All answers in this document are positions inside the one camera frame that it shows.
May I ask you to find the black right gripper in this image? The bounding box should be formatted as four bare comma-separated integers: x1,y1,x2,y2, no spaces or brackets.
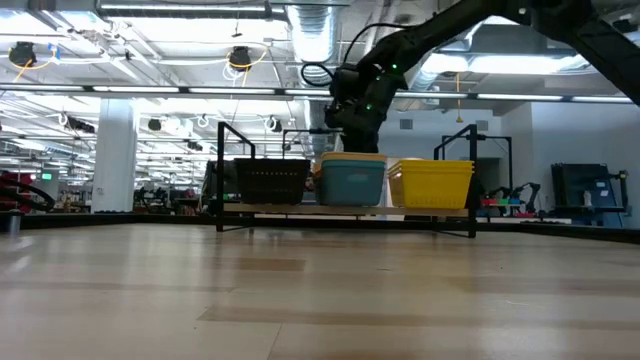
323,53,407,154

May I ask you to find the green plastic basket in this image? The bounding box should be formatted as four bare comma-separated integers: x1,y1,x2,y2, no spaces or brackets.
319,160,389,169

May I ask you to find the blue-teal plastic basket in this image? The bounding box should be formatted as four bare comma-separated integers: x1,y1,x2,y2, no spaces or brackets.
318,166,389,208

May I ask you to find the long linear ceiling light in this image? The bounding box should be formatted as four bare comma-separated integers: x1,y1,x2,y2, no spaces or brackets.
0,83,635,104

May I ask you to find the black equipment rack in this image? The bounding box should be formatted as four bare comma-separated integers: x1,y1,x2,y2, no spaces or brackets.
551,162,630,229

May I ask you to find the white pillar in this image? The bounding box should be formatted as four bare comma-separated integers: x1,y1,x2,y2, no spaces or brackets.
91,97,140,214

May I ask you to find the red machine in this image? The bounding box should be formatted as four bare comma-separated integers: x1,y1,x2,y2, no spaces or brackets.
0,169,40,214

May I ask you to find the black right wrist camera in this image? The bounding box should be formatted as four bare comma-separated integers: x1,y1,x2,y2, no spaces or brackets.
329,64,362,101

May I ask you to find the wooden shelf with black frame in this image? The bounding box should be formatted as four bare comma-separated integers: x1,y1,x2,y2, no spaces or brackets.
215,121,478,240

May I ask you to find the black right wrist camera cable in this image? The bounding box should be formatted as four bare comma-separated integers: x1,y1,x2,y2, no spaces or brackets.
299,22,401,89

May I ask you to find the yellow hanging cord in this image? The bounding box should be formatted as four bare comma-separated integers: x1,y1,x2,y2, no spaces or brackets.
453,72,464,124

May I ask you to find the distant black metal frame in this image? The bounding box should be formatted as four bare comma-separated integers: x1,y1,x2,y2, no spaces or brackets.
441,133,514,201

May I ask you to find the black ceiling cord reel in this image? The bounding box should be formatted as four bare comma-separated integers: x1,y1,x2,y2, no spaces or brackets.
229,45,253,71
8,41,37,66

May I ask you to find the black metal rig frame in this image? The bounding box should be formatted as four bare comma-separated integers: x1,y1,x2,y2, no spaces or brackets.
0,211,640,246

